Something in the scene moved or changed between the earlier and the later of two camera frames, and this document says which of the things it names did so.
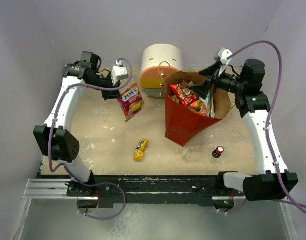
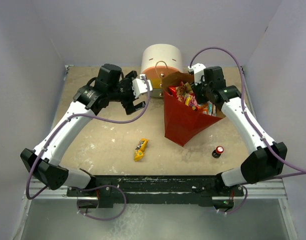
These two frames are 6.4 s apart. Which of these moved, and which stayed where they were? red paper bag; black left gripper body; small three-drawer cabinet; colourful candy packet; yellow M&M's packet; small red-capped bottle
Moved: colourful candy packet; black left gripper body
Stayed: small three-drawer cabinet; yellow M&M's packet; small red-capped bottle; red paper bag
